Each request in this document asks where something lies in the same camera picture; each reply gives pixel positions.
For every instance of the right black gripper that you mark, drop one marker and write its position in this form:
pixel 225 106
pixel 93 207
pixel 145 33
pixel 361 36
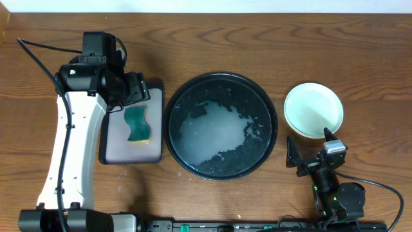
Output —
pixel 309 165

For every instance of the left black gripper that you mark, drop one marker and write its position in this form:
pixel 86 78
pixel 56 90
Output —
pixel 140 91

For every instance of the green yellow sponge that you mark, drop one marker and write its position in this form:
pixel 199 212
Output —
pixel 140 130

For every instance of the mint green plate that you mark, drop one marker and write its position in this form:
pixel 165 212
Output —
pixel 310 107

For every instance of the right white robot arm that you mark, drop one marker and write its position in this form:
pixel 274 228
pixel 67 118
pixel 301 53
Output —
pixel 337 202

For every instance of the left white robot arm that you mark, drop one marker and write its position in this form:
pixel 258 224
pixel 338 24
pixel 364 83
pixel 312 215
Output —
pixel 87 92

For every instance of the black rectangular soap tray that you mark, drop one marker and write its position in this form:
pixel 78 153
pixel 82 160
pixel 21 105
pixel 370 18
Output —
pixel 115 148

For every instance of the round black tray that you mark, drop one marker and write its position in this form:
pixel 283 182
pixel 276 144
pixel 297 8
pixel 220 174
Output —
pixel 220 126

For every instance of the black rail with green clips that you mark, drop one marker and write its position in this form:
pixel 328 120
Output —
pixel 285 223

